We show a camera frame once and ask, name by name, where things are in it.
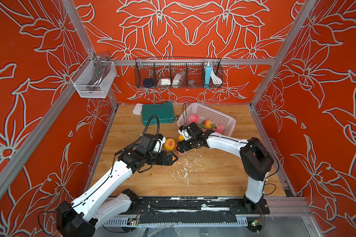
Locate clear plastic bag packet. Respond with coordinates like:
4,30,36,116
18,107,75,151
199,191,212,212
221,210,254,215
171,72,186,88

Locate yellow peach back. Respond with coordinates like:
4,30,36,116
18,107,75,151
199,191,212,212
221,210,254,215
178,135,185,142

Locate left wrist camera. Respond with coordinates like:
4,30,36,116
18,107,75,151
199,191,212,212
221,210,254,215
153,134,166,153

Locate green plastic tool case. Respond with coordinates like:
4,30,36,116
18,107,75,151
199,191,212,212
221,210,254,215
141,102,175,125

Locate pink peach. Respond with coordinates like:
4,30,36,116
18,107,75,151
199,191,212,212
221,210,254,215
215,124,224,134
175,150,186,156
188,114,200,123

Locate yellow peach red spot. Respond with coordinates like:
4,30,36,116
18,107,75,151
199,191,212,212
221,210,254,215
164,138,176,151

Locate light blue box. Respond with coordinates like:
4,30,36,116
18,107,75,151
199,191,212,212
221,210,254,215
204,62,212,88

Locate dark round container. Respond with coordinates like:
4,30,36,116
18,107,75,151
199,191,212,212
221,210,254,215
143,78,154,88

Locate black wire wall basket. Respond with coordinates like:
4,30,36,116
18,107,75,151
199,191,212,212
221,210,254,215
134,57,223,89

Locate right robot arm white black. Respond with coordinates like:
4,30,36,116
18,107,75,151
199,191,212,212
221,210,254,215
176,122,274,203

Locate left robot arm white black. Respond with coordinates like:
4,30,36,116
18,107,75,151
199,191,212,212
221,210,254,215
56,134,178,237

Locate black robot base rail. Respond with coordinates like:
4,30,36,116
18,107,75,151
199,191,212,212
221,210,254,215
112,197,270,224

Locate white cable bundle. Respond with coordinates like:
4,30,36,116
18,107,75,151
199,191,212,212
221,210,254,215
210,66,223,85

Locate white mesh wall basket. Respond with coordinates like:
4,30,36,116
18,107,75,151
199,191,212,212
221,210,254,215
71,53,117,98

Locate orange red peach front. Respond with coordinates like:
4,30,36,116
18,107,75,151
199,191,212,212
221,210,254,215
202,119,213,130

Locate metal tongs in basket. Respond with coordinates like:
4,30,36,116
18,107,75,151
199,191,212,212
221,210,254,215
87,51,111,91

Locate white packet in basket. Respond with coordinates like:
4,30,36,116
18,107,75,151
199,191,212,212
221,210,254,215
158,78,171,87

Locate small white box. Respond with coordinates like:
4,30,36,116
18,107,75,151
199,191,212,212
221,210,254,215
133,103,143,115

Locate white plastic perforated basket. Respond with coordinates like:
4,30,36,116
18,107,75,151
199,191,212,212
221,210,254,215
177,103,236,136

